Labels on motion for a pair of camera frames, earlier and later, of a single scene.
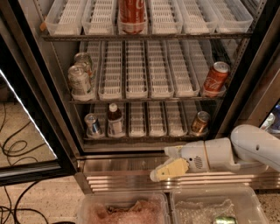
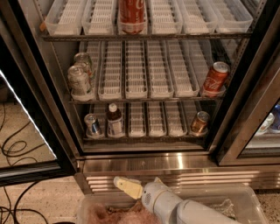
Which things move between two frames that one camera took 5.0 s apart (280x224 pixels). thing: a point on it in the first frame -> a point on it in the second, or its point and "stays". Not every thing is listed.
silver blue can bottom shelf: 94,126 stays
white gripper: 192,157 -> 150,193
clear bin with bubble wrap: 202,204 stays
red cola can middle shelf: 216,79 stays
